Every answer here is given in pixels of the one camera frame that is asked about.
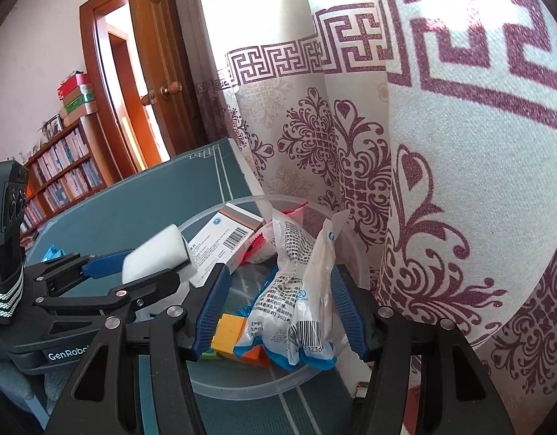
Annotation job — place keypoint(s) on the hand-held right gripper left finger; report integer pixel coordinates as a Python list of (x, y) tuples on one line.
[(212, 299)]

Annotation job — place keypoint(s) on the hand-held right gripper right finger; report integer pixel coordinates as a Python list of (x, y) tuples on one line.
[(346, 303)]

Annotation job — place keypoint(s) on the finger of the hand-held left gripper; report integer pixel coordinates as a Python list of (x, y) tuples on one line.
[(124, 294), (101, 265)]

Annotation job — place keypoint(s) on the white plastic packet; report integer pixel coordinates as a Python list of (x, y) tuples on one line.
[(319, 308), (283, 258)]

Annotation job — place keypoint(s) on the white eraser block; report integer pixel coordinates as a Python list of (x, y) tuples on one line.
[(156, 249)]

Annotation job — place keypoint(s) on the clear plastic basin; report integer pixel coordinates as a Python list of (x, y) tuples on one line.
[(260, 383)]

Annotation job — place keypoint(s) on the orange yellow toy block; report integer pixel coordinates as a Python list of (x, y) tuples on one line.
[(230, 333)]

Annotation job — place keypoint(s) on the blue white candy packet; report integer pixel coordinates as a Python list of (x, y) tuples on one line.
[(52, 253)]

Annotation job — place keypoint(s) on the white medicine box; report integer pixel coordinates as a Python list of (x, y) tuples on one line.
[(224, 235)]

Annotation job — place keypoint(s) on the brown wooden chair part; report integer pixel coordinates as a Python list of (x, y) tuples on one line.
[(363, 389)]

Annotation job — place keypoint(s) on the rows of books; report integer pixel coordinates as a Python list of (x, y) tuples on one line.
[(65, 167)]

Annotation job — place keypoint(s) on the red snack packet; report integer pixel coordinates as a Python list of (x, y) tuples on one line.
[(296, 210)]

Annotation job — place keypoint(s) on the wooden bookshelf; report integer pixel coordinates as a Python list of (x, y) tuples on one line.
[(97, 145)]

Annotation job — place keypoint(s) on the tan box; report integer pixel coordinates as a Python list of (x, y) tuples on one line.
[(81, 115)]

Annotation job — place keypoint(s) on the green white box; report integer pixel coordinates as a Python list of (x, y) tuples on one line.
[(79, 99)]

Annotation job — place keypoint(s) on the patterned white purple curtain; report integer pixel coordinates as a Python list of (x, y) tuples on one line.
[(441, 145)]

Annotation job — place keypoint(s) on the brass door knob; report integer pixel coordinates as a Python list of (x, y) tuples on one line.
[(173, 88)]

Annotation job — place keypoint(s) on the wooden door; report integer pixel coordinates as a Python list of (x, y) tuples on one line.
[(156, 31)]

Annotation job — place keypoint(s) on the picture frame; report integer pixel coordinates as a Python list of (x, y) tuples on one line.
[(52, 127)]

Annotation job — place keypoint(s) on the wooden door frame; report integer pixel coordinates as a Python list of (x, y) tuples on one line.
[(90, 54)]

